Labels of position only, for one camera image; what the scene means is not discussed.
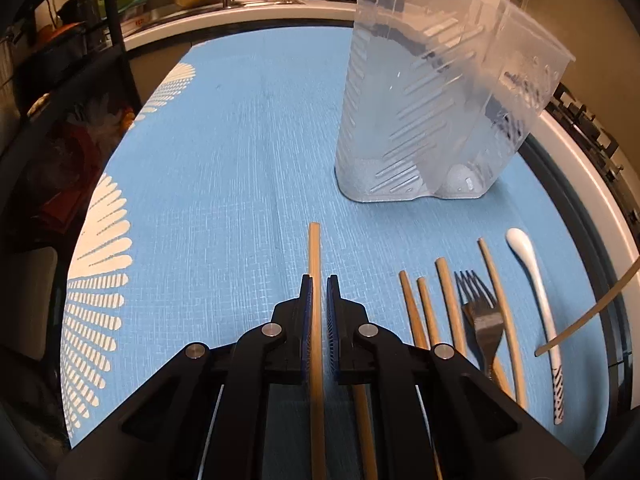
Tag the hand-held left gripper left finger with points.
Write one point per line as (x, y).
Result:
(306, 330)

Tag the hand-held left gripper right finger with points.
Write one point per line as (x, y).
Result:
(332, 330)

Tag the clear plastic utensil holder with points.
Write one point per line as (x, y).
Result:
(400, 110)

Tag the metal fork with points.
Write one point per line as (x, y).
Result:
(482, 320)

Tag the blue patterned tablecloth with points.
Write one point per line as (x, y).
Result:
(225, 185)

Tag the beige storage box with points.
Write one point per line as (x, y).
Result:
(27, 300)

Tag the black gas stove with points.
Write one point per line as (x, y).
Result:
(595, 130)

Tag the steel sink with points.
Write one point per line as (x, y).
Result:
(260, 3)

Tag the black metal shelf rack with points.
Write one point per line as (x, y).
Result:
(112, 20)

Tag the green plastic basin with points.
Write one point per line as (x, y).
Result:
(132, 0)

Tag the orange pot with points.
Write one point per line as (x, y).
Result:
(60, 31)

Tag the black pot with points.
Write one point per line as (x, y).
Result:
(82, 7)

